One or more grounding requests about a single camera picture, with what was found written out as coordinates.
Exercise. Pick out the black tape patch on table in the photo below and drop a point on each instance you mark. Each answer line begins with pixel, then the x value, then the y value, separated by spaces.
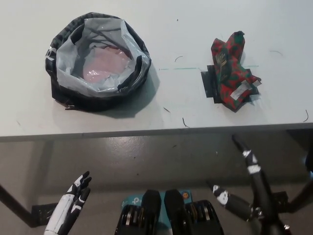
pixel 209 83

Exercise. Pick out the robot torso block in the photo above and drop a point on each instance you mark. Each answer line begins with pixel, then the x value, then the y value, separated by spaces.
pixel 176 210
pixel 151 210

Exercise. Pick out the robot right torso block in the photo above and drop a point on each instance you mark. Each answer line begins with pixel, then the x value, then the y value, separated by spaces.
pixel 176 210

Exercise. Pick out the black table leg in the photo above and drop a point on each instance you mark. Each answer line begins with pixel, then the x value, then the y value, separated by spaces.
pixel 303 195
pixel 14 203

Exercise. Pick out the black plastic shopping bag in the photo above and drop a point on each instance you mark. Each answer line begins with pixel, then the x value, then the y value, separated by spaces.
pixel 97 100

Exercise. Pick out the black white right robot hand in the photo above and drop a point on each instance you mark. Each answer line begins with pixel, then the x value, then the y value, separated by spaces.
pixel 252 169

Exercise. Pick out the pink item inside bag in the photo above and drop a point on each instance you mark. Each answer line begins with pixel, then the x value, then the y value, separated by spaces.
pixel 105 66

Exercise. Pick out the robot left torso block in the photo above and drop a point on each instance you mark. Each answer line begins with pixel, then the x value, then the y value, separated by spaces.
pixel 151 210

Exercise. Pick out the red green coffee bean bag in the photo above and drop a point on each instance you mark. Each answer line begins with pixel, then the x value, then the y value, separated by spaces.
pixel 230 73

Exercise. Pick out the teal router box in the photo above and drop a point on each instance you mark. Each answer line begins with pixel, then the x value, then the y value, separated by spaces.
pixel 129 199

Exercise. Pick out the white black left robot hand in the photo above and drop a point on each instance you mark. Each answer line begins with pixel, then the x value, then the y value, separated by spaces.
pixel 62 210

